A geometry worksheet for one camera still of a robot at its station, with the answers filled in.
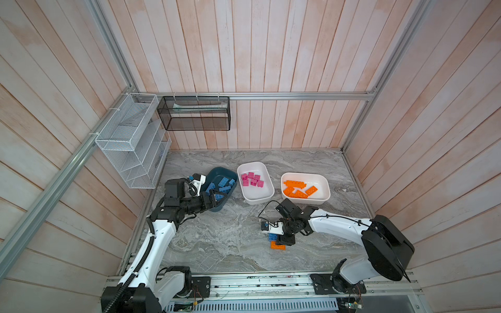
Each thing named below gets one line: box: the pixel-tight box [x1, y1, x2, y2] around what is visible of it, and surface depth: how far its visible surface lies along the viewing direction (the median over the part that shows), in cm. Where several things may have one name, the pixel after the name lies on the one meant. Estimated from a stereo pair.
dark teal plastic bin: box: [202, 166, 239, 212], surface depth 106 cm
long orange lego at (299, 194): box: [290, 189, 309, 199], surface depth 100 cm
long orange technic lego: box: [283, 179, 307, 190], surface depth 103 cm
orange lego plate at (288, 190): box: [282, 185, 295, 197], surface depth 103 cm
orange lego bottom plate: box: [270, 240, 287, 251], surface depth 85 cm
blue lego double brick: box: [218, 185, 232, 194], surface depth 102 cm
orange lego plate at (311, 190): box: [305, 185, 319, 197], surface depth 103 cm
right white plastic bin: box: [280, 172, 331, 205], surface depth 103 cm
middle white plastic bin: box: [236, 161, 275, 205], surface depth 106 cm
